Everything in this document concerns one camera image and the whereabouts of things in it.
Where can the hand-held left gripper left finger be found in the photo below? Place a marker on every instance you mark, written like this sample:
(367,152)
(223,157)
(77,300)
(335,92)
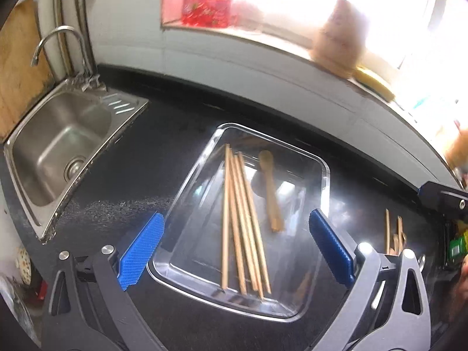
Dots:
(142,250)

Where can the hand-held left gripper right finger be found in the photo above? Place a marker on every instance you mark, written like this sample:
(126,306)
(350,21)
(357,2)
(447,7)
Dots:
(331,248)

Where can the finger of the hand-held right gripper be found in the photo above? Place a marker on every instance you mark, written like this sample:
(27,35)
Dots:
(444,199)

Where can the clear plastic tray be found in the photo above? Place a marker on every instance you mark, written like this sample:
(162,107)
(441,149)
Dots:
(204,248)

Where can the wooden spoon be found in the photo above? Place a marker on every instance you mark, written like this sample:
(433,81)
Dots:
(272,197)

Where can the group of wooden chopsticks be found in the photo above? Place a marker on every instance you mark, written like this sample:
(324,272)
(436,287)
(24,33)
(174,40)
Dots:
(241,226)

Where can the large bamboo canister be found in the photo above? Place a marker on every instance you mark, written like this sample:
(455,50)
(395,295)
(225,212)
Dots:
(459,151)

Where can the green label bottle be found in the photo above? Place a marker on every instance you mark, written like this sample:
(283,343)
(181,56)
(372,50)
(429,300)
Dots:
(459,246)

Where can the stainless steel sink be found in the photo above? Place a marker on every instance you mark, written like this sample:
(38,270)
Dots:
(62,146)

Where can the yellow sponge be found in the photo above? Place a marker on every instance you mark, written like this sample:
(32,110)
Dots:
(373,82)

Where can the wooden cutting board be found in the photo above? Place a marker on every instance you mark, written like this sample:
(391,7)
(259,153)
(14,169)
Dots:
(22,73)

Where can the chrome faucet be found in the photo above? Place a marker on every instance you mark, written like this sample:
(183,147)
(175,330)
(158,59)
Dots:
(58,33)

